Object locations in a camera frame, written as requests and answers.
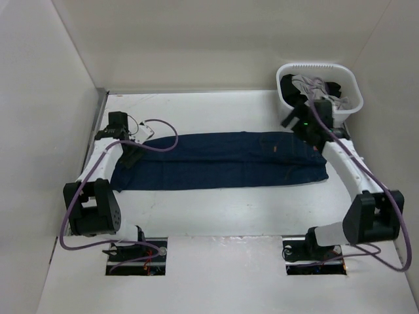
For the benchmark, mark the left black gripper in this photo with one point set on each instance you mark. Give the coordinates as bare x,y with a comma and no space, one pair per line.
129,159

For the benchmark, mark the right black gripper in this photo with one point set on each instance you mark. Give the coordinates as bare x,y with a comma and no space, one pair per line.
296,111

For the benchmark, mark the dark blue denim trousers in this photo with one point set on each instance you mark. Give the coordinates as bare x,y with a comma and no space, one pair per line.
222,160

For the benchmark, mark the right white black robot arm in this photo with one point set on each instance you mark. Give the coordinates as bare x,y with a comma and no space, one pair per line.
373,214

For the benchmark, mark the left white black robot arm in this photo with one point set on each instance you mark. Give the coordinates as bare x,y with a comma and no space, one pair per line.
92,208

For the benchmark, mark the black garment in basket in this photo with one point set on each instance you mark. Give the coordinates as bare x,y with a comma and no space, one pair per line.
289,93

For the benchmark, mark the grey crumpled garment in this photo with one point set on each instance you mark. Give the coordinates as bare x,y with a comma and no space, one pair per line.
318,89

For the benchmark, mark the white plastic laundry basket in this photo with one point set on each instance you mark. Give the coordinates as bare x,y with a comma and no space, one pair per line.
329,72

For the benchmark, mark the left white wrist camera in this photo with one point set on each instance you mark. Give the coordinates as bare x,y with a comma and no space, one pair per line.
143,133

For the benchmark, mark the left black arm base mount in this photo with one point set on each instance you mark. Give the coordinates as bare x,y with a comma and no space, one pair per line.
137,260

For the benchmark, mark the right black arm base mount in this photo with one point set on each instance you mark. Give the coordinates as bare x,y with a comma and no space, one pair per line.
299,260

